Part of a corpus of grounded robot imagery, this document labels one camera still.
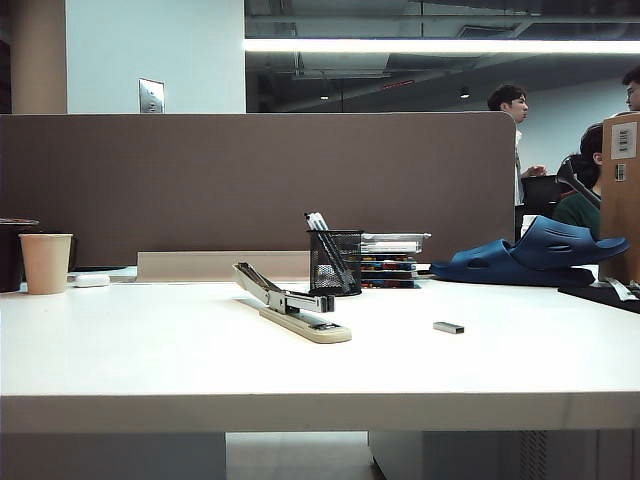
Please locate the beige long-reach stapler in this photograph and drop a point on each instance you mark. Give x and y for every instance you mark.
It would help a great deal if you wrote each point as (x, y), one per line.
(300, 320)

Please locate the silver staple strip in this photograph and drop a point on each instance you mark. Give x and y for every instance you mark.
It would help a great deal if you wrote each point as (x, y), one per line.
(449, 327)

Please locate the black mesh pen holder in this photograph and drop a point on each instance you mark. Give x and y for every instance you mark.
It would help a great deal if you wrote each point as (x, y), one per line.
(335, 260)
(315, 223)

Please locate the black white pen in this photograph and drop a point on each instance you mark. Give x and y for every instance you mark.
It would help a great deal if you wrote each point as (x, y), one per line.
(321, 220)

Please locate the clear plastic tray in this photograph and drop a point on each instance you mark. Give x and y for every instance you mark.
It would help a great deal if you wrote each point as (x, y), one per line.
(395, 242)

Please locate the brown desk partition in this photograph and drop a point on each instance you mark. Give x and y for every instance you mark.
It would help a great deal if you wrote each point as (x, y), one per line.
(200, 185)

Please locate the blue foam slipper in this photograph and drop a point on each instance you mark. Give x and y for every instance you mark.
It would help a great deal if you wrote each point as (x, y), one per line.
(490, 267)
(560, 245)

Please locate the black monitor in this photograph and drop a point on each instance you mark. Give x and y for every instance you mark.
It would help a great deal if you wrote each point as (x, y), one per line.
(537, 192)

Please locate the ceiling light strip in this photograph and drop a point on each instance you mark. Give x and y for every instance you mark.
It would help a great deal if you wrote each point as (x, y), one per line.
(440, 45)

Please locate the small white eraser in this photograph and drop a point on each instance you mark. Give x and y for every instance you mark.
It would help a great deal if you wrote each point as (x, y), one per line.
(92, 280)

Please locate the person in white shirt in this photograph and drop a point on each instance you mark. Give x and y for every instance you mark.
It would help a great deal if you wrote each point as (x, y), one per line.
(510, 102)

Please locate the seated person green shirt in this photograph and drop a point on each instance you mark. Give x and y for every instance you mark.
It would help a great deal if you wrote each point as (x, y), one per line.
(580, 212)

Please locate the black office chair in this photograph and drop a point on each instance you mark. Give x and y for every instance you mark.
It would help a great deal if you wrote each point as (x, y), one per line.
(575, 175)

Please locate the beige paper cup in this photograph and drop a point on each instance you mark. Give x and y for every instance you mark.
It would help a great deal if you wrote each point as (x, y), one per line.
(45, 262)

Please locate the black desk mat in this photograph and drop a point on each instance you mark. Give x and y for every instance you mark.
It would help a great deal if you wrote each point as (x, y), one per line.
(600, 295)

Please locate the brown cardboard box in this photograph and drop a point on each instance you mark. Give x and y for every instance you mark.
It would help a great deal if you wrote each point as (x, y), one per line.
(620, 225)

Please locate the small white barcode label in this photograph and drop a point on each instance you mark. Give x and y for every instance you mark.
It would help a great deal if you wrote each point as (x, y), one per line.
(620, 172)

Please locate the black round container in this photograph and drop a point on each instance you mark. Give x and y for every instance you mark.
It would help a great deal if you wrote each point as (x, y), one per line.
(9, 255)

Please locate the large white barcode label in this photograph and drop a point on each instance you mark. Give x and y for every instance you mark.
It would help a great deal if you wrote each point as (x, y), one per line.
(624, 140)

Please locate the person with glasses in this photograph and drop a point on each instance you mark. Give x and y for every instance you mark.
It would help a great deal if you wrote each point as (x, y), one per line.
(634, 90)

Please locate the metal wall switch plate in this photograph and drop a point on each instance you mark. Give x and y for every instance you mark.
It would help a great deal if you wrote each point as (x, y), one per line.
(151, 95)

